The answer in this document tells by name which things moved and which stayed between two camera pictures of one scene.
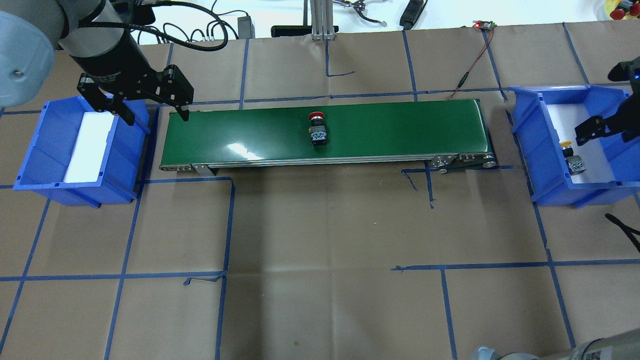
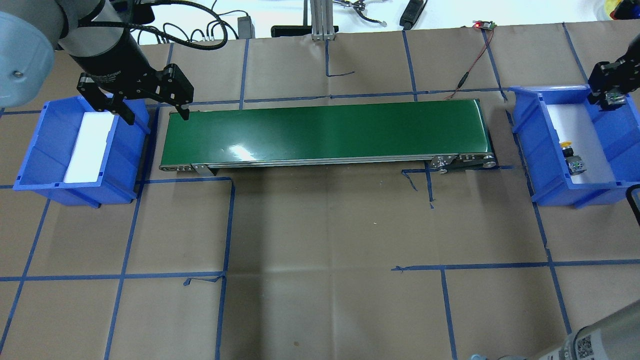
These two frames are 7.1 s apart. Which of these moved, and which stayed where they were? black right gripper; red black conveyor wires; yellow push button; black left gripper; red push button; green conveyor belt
Moved: red push button; black right gripper
Stayed: black left gripper; yellow push button; red black conveyor wires; green conveyor belt
